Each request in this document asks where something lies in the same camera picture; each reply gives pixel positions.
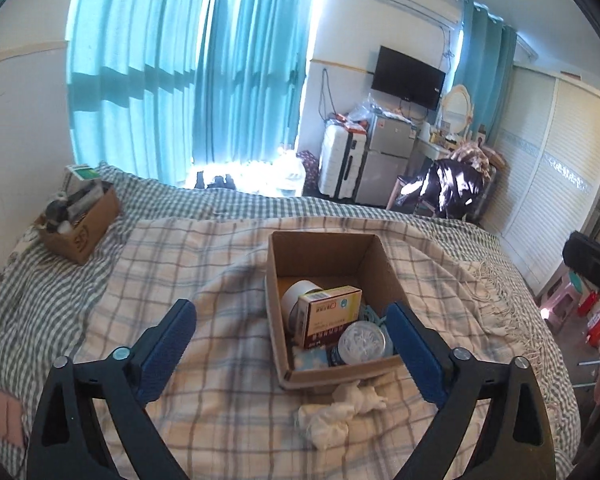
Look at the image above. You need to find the plaid beige blanket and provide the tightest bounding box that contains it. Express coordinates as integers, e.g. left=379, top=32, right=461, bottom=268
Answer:
left=74, top=213, right=541, bottom=480

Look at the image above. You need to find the grey-green plastic hanger clip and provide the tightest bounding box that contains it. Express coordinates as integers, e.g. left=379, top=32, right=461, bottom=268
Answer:
left=358, top=304, right=386, bottom=328

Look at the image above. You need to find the white louvered wardrobe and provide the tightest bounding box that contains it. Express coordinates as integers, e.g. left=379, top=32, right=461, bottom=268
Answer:
left=482, top=65, right=600, bottom=294

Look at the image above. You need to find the white suitcase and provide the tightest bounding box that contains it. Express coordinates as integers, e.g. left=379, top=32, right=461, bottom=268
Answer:
left=317, top=122, right=366, bottom=200

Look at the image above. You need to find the dark jacket on chair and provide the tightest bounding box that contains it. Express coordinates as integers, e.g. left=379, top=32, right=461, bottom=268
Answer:
left=393, top=159, right=486, bottom=220

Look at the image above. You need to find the blue tissue pack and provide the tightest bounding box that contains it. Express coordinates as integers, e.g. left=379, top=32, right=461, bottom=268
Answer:
left=291, top=346, right=329, bottom=372

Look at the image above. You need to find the pink plastic stool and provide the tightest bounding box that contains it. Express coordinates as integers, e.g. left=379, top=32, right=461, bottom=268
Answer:
left=540, top=282, right=582, bottom=334

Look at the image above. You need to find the grey checked bed sheet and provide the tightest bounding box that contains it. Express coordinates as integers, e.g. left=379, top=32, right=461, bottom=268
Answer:
left=0, top=165, right=581, bottom=479

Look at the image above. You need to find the black wall television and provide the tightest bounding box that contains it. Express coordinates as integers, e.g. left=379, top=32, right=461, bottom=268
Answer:
left=370, top=46, right=445, bottom=110

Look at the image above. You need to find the turquoise curtain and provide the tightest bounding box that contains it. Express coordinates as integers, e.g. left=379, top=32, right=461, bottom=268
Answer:
left=67, top=0, right=312, bottom=184
left=454, top=0, right=517, bottom=136

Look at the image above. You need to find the silver mini fridge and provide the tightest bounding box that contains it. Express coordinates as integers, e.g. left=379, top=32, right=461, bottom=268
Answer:
left=354, top=114, right=416, bottom=207

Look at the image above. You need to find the medicine carton box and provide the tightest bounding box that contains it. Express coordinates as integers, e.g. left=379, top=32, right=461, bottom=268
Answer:
left=294, top=286, right=362, bottom=349

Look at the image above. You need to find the white tape roll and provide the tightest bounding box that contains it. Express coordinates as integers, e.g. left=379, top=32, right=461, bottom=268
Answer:
left=280, top=278, right=324, bottom=336

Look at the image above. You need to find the white crumpled tissue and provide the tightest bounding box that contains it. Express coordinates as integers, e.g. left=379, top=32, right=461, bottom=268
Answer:
left=294, top=382, right=388, bottom=451

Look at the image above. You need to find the oval vanity mirror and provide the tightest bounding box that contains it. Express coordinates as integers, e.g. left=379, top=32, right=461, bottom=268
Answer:
left=437, top=84, right=474, bottom=136

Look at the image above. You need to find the pink sticky pad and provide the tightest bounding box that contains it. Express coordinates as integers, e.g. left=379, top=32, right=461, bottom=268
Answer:
left=0, top=390, right=26, bottom=448

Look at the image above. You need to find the small brown cardboard box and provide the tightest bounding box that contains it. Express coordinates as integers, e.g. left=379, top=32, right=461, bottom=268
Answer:
left=33, top=182, right=121, bottom=266

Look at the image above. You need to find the green white box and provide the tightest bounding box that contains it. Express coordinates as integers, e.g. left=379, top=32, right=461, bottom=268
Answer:
left=61, top=165, right=100, bottom=195

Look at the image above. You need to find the large open cardboard box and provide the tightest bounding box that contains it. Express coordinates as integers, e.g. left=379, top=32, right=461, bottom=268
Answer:
left=265, top=231, right=407, bottom=390

